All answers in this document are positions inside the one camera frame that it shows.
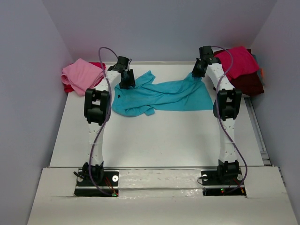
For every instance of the red folded t shirt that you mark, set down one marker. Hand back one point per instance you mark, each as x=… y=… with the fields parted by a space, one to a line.
x=97 y=65

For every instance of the dark red t shirt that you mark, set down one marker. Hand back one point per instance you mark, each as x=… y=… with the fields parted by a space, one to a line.
x=244 y=72

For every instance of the turquoise t shirt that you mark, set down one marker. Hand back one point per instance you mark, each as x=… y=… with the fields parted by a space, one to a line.
x=188 y=94

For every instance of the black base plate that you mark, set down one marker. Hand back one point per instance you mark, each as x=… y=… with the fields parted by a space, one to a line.
x=215 y=185
x=109 y=185

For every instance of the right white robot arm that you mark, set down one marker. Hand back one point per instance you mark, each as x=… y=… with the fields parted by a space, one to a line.
x=226 y=108

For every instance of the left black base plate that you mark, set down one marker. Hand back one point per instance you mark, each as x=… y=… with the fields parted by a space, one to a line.
x=109 y=185

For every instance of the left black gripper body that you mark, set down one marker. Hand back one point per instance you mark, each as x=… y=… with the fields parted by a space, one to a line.
x=127 y=79

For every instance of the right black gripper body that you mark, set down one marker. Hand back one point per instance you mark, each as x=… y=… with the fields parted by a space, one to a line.
x=198 y=70

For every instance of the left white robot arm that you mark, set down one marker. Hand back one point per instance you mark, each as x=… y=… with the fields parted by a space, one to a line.
x=97 y=111

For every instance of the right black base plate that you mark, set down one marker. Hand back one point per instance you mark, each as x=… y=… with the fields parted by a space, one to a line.
x=215 y=185

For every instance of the magenta t shirt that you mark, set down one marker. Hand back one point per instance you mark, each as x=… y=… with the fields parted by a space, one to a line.
x=243 y=62

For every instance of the pink folded t shirt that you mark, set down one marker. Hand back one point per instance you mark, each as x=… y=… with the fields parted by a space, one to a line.
x=80 y=76

